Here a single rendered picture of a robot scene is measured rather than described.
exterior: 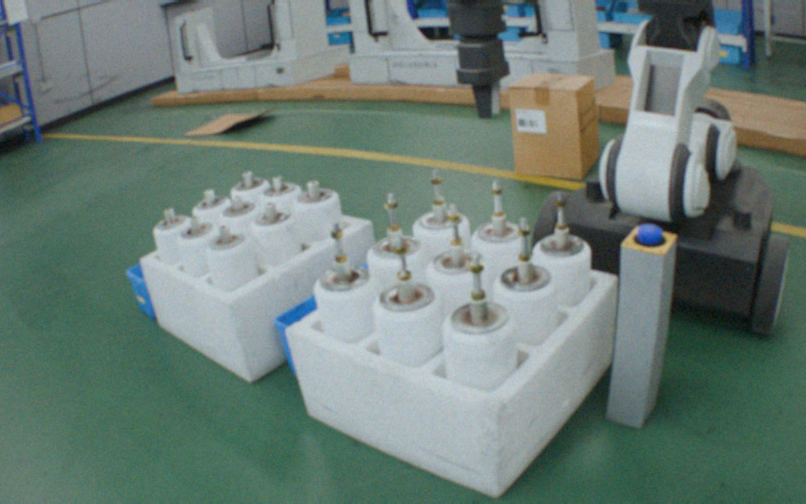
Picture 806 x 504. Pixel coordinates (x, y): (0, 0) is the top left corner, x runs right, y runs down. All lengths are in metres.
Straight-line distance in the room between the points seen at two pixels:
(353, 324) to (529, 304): 0.26
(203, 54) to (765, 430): 4.93
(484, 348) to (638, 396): 0.30
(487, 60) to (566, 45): 2.07
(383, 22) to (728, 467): 3.20
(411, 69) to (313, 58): 1.00
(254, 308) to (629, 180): 0.70
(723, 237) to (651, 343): 0.36
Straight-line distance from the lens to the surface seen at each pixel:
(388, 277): 1.02
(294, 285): 1.23
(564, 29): 2.98
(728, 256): 1.19
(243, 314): 1.17
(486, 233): 1.06
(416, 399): 0.87
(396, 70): 3.51
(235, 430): 1.12
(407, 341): 0.88
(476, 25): 0.93
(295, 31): 4.16
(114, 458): 1.16
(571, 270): 0.98
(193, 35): 5.32
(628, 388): 0.98
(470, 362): 0.81
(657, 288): 0.87
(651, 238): 0.86
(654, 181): 1.05
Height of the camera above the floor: 0.68
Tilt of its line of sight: 25 degrees down
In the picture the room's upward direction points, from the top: 7 degrees counter-clockwise
